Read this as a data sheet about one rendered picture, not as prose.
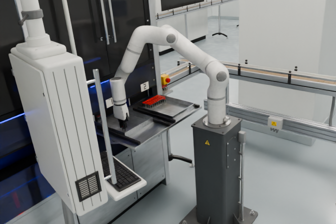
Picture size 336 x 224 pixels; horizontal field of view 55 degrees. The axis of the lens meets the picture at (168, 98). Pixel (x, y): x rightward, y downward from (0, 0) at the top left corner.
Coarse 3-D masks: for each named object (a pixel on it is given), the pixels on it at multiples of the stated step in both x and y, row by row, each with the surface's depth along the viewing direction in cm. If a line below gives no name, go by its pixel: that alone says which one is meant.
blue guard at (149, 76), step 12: (132, 72) 234; (144, 72) 244; (108, 84) 219; (132, 84) 236; (96, 96) 213; (108, 96) 221; (96, 108) 215; (12, 120) 172; (24, 120) 178; (0, 132) 169; (12, 132) 174; (24, 132) 179; (0, 144) 170; (12, 144) 175; (24, 144) 180
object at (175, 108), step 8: (168, 96) 252; (168, 104) 246; (176, 104) 245; (184, 104) 243; (192, 104) 235; (152, 112) 231; (160, 112) 226; (168, 112) 233; (176, 112) 232; (184, 112) 229
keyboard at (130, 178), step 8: (104, 152) 199; (104, 160) 190; (104, 168) 183; (120, 168) 182; (104, 176) 178; (120, 176) 175; (128, 176) 174; (136, 176) 174; (112, 184) 171; (120, 184) 168; (128, 184) 170
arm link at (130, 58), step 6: (126, 48) 189; (126, 54) 188; (132, 54) 187; (138, 54) 189; (126, 60) 189; (132, 60) 189; (120, 66) 192; (126, 66) 190; (132, 66) 191; (120, 72) 201; (126, 72) 192; (126, 78) 205
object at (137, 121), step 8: (128, 112) 235; (136, 112) 229; (112, 120) 227; (128, 120) 225; (136, 120) 224; (144, 120) 224; (152, 120) 221; (112, 128) 209; (120, 128) 215; (128, 128) 214; (136, 128) 210
